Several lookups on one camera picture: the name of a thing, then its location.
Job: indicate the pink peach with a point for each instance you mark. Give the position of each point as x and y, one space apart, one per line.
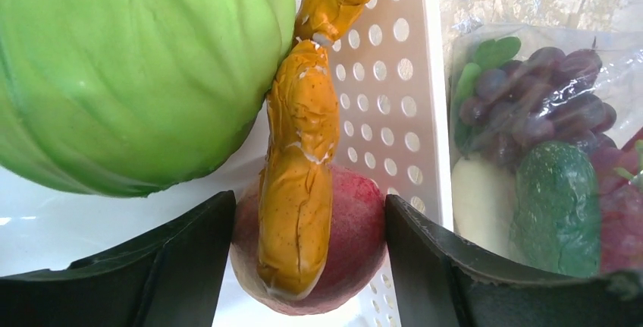
357 245

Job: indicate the light red grapes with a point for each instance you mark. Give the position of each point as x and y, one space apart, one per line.
619 173

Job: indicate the green leafy vegetable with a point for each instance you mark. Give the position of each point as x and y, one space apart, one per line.
490 54

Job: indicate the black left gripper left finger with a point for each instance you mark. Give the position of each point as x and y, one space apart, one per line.
168 276

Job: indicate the white plastic basket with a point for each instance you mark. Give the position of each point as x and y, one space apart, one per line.
388 72

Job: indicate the dark red grapes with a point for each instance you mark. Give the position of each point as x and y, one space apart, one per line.
549 96

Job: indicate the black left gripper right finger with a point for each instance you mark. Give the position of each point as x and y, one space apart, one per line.
441 279

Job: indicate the green cabbage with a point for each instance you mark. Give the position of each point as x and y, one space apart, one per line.
125 98

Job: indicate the clear orange zip bag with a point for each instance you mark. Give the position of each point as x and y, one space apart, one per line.
619 82

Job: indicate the white radish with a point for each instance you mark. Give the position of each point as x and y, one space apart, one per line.
484 202

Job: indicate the green cucumber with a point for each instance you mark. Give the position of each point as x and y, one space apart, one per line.
557 221

